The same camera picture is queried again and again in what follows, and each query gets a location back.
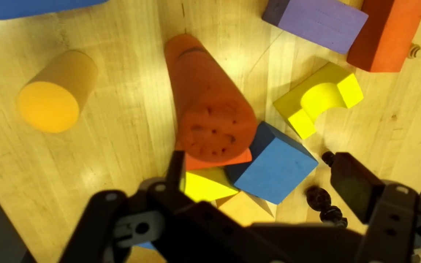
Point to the small yellow arch block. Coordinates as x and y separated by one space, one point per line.
296 114

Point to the short tan cylinder block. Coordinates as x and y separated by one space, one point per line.
50 104

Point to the small black chess pawn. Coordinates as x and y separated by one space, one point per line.
326 158

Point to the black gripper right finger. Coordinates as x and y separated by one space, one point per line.
395 228

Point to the tall black chess piece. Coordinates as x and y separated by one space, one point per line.
320 197

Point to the small purple rectangular block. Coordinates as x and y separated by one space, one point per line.
322 22

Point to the yellow wedge foam block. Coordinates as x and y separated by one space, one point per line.
205 184

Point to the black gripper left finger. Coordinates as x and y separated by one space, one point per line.
123 228

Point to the blue cube foam block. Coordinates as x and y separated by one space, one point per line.
274 170

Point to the blue square block with hole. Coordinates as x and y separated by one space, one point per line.
35 8

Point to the small tan triangle block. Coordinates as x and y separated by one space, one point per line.
244 209

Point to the tall red cylinder block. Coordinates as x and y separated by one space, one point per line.
205 111

